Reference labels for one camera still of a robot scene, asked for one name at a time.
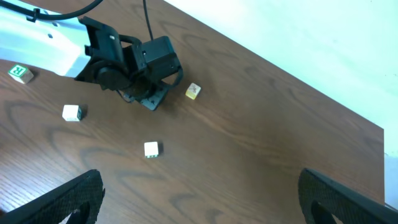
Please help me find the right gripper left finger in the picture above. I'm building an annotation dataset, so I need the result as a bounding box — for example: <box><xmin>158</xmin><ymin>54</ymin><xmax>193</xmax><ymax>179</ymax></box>
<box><xmin>1</xmin><ymin>169</ymin><xmax>105</xmax><ymax>224</ymax></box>

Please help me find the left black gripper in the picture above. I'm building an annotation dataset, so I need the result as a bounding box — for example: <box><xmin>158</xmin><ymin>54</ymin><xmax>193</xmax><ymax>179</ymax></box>
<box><xmin>119</xmin><ymin>35</ymin><xmax>183</xmax><ymax>111</ymax></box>

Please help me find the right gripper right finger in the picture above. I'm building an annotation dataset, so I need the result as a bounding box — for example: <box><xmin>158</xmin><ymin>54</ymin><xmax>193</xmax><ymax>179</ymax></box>
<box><xmin>298</xmin><ymin>169</ymin><xmax>397</xmax><ymax>224</ymax></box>

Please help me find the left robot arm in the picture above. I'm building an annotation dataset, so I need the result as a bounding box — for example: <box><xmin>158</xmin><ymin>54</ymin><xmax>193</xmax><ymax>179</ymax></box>
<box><xmin>1</xmin><ymin>1</ymin><xmax>183</xmax><ymax>111</ymax></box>

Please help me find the yellow picture block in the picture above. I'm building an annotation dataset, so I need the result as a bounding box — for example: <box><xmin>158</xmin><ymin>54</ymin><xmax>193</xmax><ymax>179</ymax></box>
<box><xmin>185</xmin><ymin>83</ymin><xmax>201</xmax><ymax>100</ymax></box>

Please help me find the plain wooden block right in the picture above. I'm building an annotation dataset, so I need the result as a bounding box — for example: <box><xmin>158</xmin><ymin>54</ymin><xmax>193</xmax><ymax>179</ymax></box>
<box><xmin>144</xmin><ymin>141</ymin><xmax>159</xmax><ymax>158</ymax></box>

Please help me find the plain wooden block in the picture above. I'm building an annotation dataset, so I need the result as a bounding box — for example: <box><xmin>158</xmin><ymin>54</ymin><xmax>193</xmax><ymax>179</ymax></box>
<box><xmin>62</xmin><ymin>105</ymin><xmax>82</xmax><ymax>121</ymax></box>
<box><xmin>144</xmin><ymin>141</ymin><xmax>159</xmax><ymax>158</ymax></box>

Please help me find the plain wooden block centre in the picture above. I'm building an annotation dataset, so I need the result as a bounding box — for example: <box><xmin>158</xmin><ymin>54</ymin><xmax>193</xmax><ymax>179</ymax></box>
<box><xmin>62</xmin><ymin>105</ymin><xmax>82</xmax><ymax>121</ymax></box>

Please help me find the green letter R block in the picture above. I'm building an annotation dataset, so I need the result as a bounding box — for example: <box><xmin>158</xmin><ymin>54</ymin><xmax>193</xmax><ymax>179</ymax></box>
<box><xmin>8</xmin><ymin>64</ymin><xmax>34</xmax><ymax>84</ymax></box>

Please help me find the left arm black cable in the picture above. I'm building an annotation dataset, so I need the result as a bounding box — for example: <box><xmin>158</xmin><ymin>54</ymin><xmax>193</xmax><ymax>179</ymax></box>
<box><xmin>0</xmin><ymin>0</ymin><xmax>155</xmax><ymax>41</ymax></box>

